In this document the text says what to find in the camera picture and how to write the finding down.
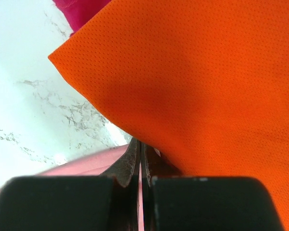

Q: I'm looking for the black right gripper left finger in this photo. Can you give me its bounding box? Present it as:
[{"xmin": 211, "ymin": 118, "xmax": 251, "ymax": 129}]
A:
[{"xmin": 0, "ymin": 139, "xmax": 141, "ymax": 231}]

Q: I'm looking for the folded magenta t-shirt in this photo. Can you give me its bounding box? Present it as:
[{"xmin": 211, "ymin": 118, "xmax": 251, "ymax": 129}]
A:
[{"xmin": 53, "ymin": 0, "xmax": 111, "ymax": 36}]

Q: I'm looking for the folded orange t-shirt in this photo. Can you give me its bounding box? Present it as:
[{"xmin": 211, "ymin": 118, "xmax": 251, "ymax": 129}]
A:
[{"xmin": 49, "ymin": 0, "xmax": 289, "ymax": 231}]

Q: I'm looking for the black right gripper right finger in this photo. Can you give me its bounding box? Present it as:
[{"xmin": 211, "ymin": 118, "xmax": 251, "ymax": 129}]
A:
[{"xmin": 141, "ymin": 144, "xmax": 284, "ymax": 231}]

